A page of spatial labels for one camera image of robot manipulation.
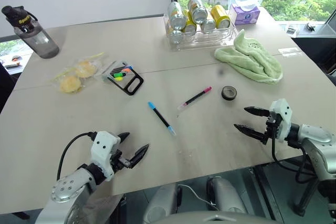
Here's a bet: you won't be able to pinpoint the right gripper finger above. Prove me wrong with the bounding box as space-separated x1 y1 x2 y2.
233 123 266 144
244 106 271 118

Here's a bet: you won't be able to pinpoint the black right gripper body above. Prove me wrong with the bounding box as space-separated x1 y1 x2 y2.
263 110 281 145

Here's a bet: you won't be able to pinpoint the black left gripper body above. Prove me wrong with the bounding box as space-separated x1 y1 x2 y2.
111 150 132 174

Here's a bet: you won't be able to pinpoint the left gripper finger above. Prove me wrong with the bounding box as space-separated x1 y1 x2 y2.
130 143 151 168
117 132 131 145

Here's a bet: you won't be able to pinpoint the black pen blue caps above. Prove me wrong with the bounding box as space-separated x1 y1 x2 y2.
147 101 177 136

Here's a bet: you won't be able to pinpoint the black pouch with highlighters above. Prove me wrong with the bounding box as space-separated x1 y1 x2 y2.
101 60 145 97

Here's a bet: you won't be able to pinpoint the black pen pink caps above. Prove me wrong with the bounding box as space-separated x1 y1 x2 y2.
177 86 213 111

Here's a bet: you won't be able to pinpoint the purple tissue box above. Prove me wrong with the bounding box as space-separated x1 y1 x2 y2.
228 3 261 26

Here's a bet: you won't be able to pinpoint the black tape roll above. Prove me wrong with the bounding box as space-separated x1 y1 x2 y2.
220 85 238 102

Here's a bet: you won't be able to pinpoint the green towel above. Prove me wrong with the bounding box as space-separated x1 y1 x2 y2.
214 29 284 86

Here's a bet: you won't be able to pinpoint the grey rounded robot leg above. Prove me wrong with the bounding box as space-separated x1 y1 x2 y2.
206 176 248 215
142 183 182 224

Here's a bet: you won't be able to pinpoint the round yellow bread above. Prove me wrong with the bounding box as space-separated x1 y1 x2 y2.
75 61 97 79
59 75 81 94

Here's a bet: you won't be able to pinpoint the clear plastic bread bag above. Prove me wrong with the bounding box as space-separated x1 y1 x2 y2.
50 51 106 95

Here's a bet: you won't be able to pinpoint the clear plastic can rack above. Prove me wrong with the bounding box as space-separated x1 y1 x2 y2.
163 13 238 52

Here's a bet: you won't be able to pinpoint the grey robot torso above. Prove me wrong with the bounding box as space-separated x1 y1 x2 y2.
154 210 277 224

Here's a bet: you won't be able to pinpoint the silver drink can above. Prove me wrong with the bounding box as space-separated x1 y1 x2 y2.
167 1 187 31
169 29 185 46
200 16 217 34
187 0 208 24

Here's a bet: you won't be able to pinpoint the yellow drink can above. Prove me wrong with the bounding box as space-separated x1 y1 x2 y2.
183 9 198 34
211 4 232 29

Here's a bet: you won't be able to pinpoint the dark grey water bottle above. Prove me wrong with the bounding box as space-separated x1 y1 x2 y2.
1 5 60 60

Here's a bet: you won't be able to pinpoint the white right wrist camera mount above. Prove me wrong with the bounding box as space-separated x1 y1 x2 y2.
269 98 293 144

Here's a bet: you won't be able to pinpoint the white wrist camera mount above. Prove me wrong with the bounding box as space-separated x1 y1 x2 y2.
269 98 293 144
90 131 122 182

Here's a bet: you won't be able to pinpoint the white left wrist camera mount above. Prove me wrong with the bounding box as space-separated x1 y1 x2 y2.
90 131 122 182

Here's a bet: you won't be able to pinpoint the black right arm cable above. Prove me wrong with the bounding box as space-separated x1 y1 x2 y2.
271 131 320 184

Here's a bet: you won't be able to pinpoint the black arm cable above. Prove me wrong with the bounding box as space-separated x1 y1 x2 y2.
271 131 320 184
57 132 96 182

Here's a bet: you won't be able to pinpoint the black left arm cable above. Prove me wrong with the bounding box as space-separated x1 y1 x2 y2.
57 132 96 182

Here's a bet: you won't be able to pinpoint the black table frame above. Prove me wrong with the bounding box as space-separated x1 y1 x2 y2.
249 165 286 224

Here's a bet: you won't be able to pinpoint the thin white cable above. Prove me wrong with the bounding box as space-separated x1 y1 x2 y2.
178 184 219 209

